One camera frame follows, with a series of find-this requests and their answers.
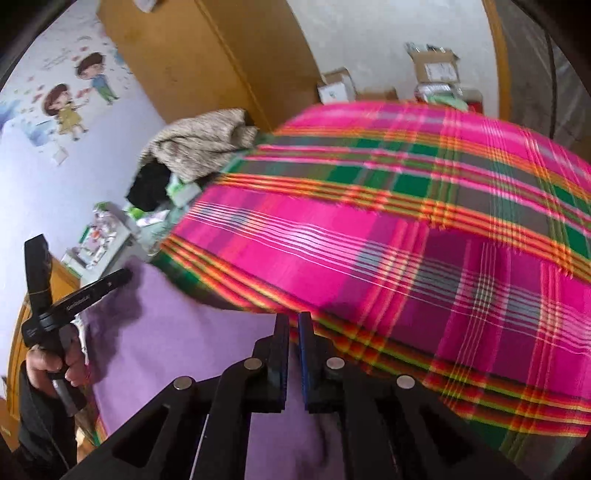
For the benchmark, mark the pink plaid bed sheet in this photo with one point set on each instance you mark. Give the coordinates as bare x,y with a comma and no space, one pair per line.
415,207

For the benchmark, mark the beige floral garment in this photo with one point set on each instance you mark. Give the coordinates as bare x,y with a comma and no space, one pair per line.
198,143

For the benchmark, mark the wooden wardrobe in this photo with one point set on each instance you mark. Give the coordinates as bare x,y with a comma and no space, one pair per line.
207,60

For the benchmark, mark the wooden door frame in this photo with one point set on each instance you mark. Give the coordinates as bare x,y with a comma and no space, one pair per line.
498,60

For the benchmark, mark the purple sweater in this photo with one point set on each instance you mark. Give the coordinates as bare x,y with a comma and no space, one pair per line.
184,341

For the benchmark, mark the large brown cardboard box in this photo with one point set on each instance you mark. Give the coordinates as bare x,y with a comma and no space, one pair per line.
434,69

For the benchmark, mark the grey plastic door curtain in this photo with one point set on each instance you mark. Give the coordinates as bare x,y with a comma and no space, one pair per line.
531,69

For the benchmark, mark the white parcel bags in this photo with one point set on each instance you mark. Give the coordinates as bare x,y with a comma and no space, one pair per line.
438,92

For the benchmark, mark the person's left hand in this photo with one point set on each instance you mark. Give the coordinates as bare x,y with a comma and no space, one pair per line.
76,364

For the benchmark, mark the cluttered white nightstand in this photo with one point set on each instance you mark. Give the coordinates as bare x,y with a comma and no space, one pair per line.
101,240

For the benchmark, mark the green tissue pack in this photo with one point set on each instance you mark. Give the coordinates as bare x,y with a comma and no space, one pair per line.
182,191

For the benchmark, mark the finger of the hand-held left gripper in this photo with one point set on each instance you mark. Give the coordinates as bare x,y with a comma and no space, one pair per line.
111,281

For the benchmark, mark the black garment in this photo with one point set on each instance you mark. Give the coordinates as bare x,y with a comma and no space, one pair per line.
147,187

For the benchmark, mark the white wall switch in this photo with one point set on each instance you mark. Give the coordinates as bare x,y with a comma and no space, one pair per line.
59,157

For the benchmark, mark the white plastic bag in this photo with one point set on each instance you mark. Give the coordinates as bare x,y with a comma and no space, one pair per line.
150,4

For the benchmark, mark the cartoon couple wall sticker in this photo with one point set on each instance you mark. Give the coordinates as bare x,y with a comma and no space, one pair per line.
64,110

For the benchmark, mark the red bag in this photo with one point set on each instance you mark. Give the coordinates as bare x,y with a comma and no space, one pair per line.
472,99

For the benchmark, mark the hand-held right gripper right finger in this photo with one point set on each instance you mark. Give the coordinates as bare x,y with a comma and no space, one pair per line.
304,360

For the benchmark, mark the small open cardboard box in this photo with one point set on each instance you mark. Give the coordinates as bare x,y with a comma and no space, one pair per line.
378,94

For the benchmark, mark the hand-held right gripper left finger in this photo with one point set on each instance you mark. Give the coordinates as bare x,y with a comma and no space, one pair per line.
279,350

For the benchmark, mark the person's left forearm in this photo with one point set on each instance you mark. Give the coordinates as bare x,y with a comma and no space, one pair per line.
41,429

